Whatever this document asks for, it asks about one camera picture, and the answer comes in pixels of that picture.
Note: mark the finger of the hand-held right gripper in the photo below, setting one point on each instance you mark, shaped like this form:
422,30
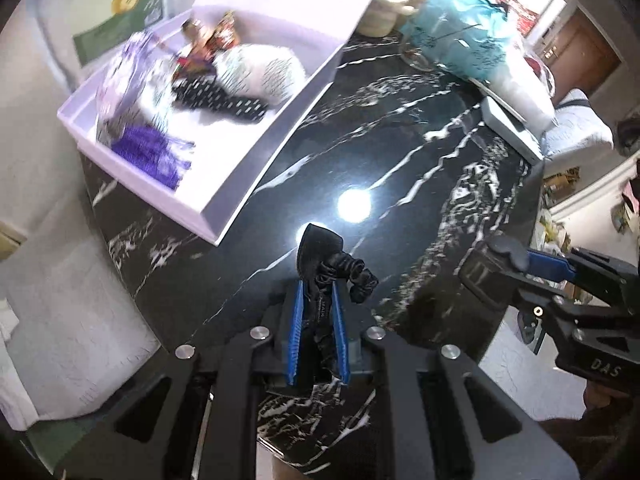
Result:
550,266
555,310

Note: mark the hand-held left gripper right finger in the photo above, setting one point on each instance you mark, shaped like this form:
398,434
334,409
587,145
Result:
342,330

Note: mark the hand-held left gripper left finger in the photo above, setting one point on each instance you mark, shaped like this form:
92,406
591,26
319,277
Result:
295,330

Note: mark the lavender gift box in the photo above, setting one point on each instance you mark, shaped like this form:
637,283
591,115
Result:
225,160

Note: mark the black dotted hair claw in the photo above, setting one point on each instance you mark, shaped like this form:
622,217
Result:
220,100

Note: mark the purple tasselled sachet pouch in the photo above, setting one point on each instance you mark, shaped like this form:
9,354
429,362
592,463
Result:
135,145

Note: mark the white flat device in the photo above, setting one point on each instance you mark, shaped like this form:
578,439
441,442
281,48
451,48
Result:
510,130

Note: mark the white quilted cushion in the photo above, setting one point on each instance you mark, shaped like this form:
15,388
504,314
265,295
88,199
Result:
580,125

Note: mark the brown wooden door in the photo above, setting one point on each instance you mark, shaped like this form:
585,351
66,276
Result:
580,50

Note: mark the grey quilted pillow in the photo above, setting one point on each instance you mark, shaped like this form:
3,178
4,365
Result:
75,335

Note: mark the blue plastic bag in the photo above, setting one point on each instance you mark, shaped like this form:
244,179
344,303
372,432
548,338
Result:
465,35

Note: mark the clear glass cup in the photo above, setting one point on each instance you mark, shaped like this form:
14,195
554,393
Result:
417,50

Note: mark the red patterned packet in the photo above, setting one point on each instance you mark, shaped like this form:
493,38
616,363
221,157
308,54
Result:
515,7

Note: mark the patterned triangular sachet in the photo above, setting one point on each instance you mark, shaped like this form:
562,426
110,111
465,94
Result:
210,42

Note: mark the green and white poster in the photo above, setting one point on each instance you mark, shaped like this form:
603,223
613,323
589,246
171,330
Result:
120,5

